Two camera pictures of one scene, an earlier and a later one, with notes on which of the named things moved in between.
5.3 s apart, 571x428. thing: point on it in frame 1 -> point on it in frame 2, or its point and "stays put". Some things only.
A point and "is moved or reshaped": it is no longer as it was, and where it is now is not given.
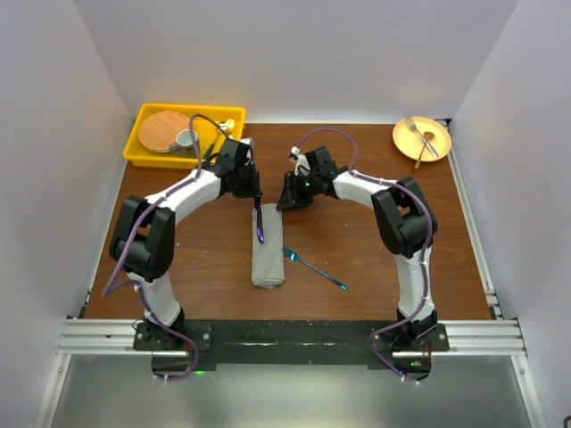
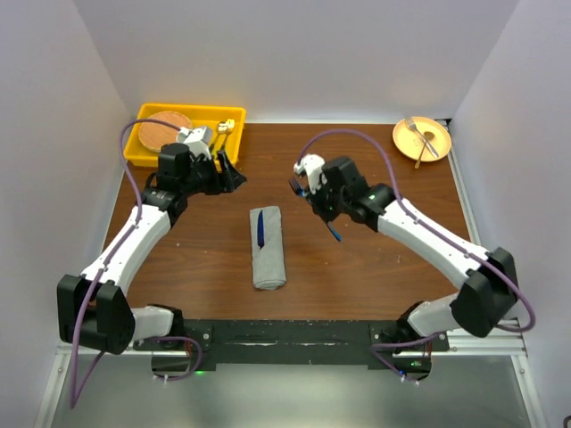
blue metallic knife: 259,219 is moved or reshaped
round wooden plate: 159,129 stays put
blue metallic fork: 293,256 -> 301,190
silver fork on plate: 411,124 stays put
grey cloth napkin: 268,267 stays put
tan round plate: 410,143 stays put
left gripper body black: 245,185 -> 203,177
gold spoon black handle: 221,130 stays put
